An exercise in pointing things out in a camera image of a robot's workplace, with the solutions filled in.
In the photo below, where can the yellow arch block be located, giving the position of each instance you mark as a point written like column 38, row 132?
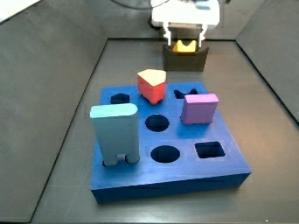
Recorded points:
column 182, row 48

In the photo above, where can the dark grey curved fixture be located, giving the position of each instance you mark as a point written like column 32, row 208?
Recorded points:
column 184, row 61

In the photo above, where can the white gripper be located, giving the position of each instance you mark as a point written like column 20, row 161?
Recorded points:
column 191, row 12

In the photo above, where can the light blue tall block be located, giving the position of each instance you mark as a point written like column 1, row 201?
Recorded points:
column 115, row 124

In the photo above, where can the purple rectangular block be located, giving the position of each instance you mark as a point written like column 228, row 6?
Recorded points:
column 199, row 108

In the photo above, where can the blue shape sorter base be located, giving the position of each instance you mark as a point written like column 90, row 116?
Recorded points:
column 184, row 158

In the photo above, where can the red pentagon block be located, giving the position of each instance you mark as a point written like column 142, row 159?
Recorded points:
column 151, row 84

